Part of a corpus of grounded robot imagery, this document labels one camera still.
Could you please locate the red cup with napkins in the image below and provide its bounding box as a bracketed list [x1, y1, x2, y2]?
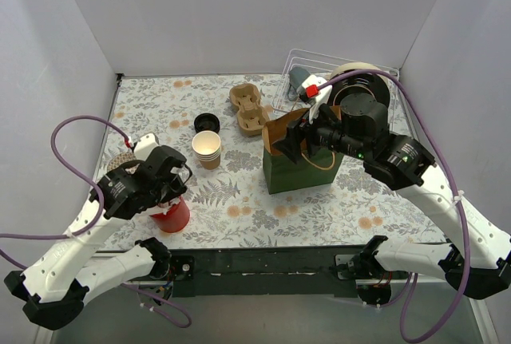
[150, 196, 190, 233]

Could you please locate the grey ceramic mug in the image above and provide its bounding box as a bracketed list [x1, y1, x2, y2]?
[287, 66, 311, 101]

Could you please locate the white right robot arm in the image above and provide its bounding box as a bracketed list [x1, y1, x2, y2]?
[272, 93, 510, 299]

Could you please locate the brown and green paper bag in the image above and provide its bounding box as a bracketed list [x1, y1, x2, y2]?
[262, 109, 344, 195]

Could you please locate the floral table mat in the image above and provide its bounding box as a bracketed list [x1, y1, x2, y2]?
[104, 74, 443, 251]

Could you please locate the stack of kraft paper cups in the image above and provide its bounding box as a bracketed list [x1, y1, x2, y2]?
[192, 130, 221, 170]

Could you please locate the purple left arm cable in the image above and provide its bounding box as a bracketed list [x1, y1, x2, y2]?
[0, 116, 192, 329]

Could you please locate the black plate with cream rim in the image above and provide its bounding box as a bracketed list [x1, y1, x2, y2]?
[328, 62, 390, 107]

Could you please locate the small patterned bowl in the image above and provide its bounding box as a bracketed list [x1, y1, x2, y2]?
[106, 152, 137, 172]

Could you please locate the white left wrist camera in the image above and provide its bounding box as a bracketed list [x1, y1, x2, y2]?
[125, 132, 160, 160]

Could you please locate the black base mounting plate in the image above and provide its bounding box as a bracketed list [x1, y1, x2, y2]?
[123, 246, 400, 299]

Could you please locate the white wire dish rack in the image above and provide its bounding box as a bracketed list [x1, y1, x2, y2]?
[271, 49, 401, 130]

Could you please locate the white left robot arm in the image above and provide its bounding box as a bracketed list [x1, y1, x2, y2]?
[4, 145, 187, 330]

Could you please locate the aluminium frame rail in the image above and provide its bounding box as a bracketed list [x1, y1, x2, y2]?
[34, 279, 65, 344]

